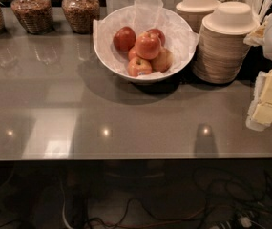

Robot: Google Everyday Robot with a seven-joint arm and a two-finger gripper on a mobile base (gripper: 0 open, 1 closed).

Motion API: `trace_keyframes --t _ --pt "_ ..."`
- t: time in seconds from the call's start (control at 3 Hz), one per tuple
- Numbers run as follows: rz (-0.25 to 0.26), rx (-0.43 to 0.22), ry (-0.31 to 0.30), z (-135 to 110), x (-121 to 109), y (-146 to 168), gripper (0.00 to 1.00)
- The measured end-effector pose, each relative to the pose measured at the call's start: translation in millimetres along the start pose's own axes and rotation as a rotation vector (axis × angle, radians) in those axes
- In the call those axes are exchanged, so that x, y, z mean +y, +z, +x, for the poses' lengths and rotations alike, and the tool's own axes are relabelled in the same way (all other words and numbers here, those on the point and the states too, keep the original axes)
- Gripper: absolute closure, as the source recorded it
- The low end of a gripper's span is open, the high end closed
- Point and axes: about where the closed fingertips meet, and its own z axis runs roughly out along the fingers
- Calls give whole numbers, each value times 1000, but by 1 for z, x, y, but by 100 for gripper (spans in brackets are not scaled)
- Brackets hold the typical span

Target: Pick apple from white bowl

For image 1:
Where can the white bowl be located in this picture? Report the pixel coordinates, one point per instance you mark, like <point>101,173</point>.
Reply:
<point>110,64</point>

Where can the right yellow red apple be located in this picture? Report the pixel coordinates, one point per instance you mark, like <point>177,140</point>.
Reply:
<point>163,61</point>

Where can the rear red apple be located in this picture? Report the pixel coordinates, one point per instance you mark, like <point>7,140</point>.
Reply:
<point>159,33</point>

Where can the front red apple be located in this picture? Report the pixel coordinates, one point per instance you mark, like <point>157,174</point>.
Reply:
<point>138,66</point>

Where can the small hidden red apple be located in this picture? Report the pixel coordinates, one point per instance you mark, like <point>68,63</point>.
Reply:
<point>132,53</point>

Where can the dark red apple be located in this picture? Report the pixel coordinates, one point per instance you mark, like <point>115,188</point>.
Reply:
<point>124,39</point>

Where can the front stack paper bowls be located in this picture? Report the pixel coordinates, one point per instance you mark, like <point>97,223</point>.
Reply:
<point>221,50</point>

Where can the stack paper bowls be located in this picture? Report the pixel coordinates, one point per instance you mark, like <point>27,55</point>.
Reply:
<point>193,11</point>
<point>221,50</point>

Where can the rear stack paper bowls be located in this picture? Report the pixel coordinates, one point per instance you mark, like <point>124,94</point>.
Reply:
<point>193,11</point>

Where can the white power adapter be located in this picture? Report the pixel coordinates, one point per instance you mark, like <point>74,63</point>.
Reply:
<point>245,222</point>

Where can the right glass cereal jar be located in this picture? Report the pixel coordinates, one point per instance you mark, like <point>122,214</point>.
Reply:
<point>80,14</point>

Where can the middle glass cereal jar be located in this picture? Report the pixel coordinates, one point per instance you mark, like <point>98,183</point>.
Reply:
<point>35,16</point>

